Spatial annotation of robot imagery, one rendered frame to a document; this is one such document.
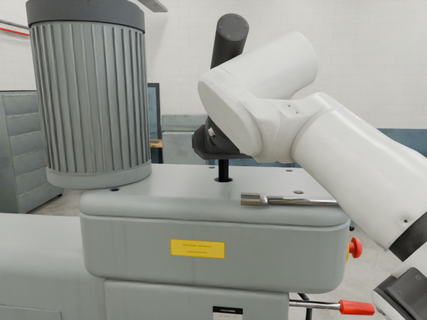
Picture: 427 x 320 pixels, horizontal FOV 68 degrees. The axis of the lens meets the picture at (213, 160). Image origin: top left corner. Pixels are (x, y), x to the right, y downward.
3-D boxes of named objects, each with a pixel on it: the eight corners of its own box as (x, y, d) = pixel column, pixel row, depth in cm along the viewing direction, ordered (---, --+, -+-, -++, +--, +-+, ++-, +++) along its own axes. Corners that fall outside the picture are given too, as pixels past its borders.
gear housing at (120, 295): (277, 267, 78) (279, 230, 76) (288, 345, 54) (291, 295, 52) (146, 258, 82) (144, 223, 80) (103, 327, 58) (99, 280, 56)
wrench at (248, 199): (394, 201, 50) (395, 196, 50) (407, 211, 46) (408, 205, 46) (241, 196, 52) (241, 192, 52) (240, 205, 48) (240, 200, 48)
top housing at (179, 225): (319, 230, 75) (325, 166, 72) (352, 303, 50) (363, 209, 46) (131, 221, 81) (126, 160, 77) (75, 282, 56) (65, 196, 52)
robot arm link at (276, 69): (296, 118, 43) (335, 71, 32) (231, 157, 40) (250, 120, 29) (250, 55, 45) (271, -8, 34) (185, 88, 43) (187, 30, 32)
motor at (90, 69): (162, 164, 73) (157, 16, 66) (130, 192, 54) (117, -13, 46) (82, 162, 75) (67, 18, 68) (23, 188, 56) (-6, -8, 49)
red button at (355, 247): (356, 252, 64) (358, 233, 63) (363, 262, 60) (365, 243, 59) (339, 251, 64) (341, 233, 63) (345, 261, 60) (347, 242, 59)
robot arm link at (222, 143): (192, 173, 51) (196, 150, 40) (190, 119, 54) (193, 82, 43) (268, 171, 53) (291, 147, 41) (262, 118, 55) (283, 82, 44)
